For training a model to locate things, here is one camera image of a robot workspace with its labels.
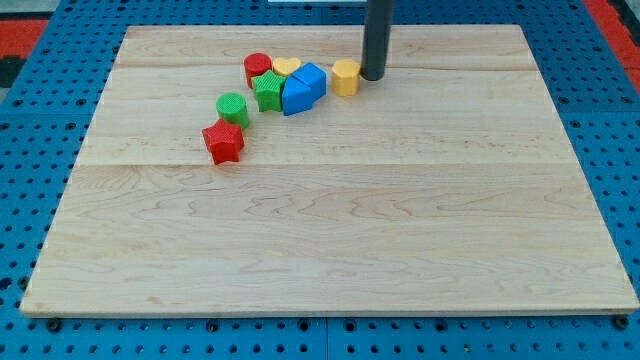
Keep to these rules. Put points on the yellow hexagon block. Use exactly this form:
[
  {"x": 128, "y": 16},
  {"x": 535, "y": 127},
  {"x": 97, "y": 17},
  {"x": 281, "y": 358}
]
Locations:
[{"x": 345, "y": 77}]

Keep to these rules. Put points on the blue cube block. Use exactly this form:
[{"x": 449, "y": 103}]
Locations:
[{"x": 313, "y": 77}]

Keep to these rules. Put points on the blue triangular prism block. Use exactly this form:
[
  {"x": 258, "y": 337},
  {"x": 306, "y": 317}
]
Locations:
[{"x": 296, "y": 97}]

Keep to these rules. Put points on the red star block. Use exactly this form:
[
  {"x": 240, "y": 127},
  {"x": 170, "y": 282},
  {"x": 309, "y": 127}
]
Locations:
[{"x": 224, "y": 141}]

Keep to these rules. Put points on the green star block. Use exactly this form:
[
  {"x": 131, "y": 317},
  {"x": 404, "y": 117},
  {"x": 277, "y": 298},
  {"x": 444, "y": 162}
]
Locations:
[{"x": 268, "y": 89}]

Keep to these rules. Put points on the green cylinder block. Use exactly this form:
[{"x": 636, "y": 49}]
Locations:
[{"x": 232, "y": 108}]

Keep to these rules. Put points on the yellow heart block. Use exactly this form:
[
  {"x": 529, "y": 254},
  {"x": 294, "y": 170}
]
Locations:
[{"x": 285, "y": 66}]

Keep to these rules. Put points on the wooden board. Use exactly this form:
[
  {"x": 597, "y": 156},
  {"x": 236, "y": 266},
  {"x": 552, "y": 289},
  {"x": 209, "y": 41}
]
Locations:
[{"x": 447, "y": 188}]

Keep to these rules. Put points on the red cylinder block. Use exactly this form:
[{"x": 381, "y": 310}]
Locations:
[{"x": 256, "y": 64}]

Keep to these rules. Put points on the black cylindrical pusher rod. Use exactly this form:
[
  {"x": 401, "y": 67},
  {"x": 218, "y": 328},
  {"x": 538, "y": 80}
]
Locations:
[{"x": 376, "y": 37}]

